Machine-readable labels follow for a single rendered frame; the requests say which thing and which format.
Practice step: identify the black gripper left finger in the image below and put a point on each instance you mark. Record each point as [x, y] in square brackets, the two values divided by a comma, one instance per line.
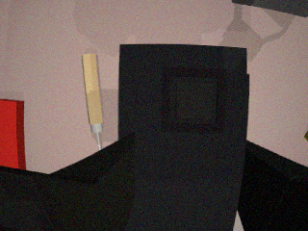
[94, 194]

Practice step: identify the red flat bar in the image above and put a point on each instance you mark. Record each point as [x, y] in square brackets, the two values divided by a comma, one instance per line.
[12, 134]

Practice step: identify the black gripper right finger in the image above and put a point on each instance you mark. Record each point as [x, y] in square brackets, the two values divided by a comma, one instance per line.
[274, 192]

